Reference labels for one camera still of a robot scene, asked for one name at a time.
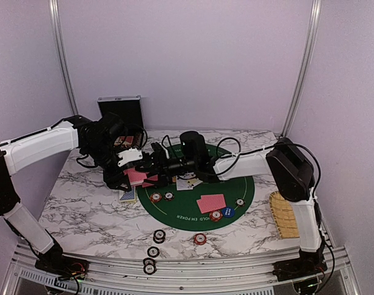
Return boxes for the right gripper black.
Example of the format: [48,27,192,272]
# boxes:
[135,152,196,187]

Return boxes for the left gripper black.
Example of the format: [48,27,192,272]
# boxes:
[84,140,132,192]

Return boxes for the dealt red-backed cards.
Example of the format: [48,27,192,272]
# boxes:
[141,175,158,188]

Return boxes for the red-backed playing card deck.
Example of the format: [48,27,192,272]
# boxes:
[124,168,147,186]

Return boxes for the small orange chip pile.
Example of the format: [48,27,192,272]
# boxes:
[149,192,162,203]
[209,210,223,222]

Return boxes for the face-up community cards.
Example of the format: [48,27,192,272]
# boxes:
[176,173,203,191]

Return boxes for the dark chips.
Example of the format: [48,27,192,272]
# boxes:
[164,192,175,201]

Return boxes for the dark brown chip stack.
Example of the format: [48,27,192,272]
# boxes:
[153,229,166,244]

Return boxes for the blue small blind button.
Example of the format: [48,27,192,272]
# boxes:
[221,206,236,218]

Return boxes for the orange red chip stack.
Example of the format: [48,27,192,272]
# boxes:
[194,233,207,245]

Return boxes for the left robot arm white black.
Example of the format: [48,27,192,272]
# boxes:
[0,113,125,273]

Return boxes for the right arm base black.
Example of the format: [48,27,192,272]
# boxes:
[272,243,328,281]

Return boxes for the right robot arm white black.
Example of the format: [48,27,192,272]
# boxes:
[137,132,323,275]

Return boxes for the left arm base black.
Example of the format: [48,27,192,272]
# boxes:
[35,240,89,278]

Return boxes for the playing card box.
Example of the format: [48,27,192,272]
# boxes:
[119,187,137,203]

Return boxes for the right chip row in case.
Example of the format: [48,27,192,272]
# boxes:
[132,132,145,149]

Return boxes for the card deck box in case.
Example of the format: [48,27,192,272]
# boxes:
[114,136,133,147]

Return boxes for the aluminium poker case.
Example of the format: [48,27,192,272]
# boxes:
[97,95,148,152]

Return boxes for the round green poker mat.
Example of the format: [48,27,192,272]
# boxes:
[136,142,255,232]

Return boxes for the fallen dark chip on table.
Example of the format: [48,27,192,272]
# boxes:
[147,246,160,258]

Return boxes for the woven bamboo tray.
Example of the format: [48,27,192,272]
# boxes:
[269,191,300,239]

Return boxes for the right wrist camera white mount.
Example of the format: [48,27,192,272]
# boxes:
[151,142,169,162]

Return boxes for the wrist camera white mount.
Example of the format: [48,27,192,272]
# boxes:
[151,142,169,162]
[117,148,143,167]

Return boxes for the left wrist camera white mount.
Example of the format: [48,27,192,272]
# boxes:
[117,148,143,167]

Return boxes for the fallen dark chip lower rail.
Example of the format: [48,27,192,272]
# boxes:
[143,264,157,275]

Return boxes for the front aluminium rail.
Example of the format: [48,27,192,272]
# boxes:
[2,245,360,295]

